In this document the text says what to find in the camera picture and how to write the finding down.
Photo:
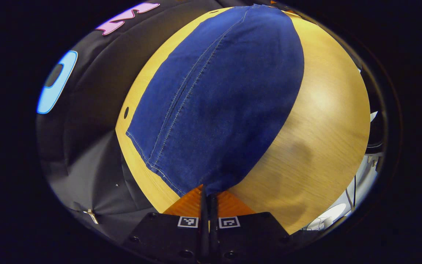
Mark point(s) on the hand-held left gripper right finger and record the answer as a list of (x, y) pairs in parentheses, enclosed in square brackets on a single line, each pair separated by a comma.
[(213, 220)]

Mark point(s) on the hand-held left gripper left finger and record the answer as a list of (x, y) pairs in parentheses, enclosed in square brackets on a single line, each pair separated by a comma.
[(203, 220)]

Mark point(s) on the blue denim jeans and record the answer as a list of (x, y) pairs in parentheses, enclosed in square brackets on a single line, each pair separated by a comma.
[(218, 102)]

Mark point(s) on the white cloth clip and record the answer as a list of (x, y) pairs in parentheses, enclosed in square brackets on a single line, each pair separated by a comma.
[(91, 216)]

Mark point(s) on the black backdrop cloth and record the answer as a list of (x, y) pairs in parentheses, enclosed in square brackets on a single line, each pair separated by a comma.
[(86, 146)]

